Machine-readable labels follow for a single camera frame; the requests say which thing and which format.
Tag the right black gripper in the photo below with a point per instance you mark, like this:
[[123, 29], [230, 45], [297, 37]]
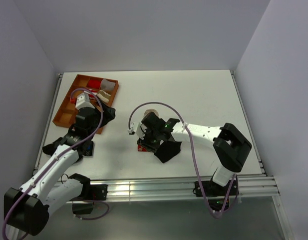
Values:
[[144, 141]]

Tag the beige red sock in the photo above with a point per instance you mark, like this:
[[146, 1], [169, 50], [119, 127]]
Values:
[[143, 128]]

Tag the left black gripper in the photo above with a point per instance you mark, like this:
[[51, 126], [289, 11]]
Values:
[[96, 111]]

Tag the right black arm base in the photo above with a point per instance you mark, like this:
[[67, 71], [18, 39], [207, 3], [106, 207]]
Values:
[[216, 194]]

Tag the red rolled sock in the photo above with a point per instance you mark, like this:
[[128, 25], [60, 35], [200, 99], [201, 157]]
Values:
[[94, 83]]

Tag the beige white rolled sock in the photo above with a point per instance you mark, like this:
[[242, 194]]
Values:
[[103, 96]]

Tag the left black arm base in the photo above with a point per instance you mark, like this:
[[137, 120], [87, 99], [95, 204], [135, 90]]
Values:
[[91, 198]]

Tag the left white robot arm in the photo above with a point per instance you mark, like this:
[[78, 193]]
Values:
[[29, 207]]

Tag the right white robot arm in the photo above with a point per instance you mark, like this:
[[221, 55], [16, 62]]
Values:
[[231, 146]]

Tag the orange compartment tray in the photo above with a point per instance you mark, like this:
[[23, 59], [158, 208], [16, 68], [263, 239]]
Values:
[[65, 116]]

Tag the grey rolled sock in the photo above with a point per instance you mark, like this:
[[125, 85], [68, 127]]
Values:
[[107, 85]]

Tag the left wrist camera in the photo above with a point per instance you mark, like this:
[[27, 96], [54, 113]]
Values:
[[83, 101]]

